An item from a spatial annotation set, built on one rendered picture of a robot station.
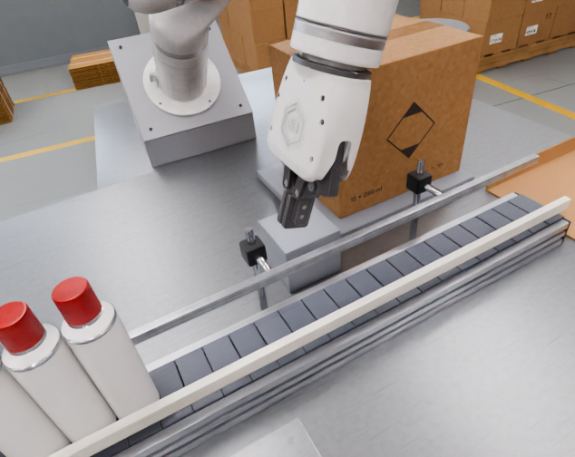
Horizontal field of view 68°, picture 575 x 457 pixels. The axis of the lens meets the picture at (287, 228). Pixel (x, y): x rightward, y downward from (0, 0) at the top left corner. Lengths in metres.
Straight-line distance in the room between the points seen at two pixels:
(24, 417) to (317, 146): 0.38
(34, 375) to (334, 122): 0.35
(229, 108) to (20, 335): 0.83
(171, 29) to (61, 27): 4.90
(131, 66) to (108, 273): 0.57
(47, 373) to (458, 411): 0.46
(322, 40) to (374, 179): 0.46
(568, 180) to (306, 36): 0.75
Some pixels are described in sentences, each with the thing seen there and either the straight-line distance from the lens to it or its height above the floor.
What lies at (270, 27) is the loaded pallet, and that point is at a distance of 3.74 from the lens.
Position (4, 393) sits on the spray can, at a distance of 0.49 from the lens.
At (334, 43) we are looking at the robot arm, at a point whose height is 1.25.
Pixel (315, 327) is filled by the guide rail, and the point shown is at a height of 0.91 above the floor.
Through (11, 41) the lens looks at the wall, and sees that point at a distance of 5.91.
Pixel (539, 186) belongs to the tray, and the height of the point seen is 0.83.
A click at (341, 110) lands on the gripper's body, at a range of 0.38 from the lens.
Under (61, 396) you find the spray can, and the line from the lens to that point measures 0.49.
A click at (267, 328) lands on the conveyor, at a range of 0.60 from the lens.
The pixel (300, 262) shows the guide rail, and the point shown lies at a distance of 0.57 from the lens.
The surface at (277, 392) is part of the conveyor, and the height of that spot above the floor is 0.85.
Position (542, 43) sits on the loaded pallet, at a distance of 4.52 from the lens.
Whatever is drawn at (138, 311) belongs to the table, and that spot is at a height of 0.83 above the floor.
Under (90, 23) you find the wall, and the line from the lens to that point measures 5.80.
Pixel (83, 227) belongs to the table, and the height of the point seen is 0.83.
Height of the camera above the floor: 1.35
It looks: 38 degrees down
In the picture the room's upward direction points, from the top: 7 degrees counter-clockwise
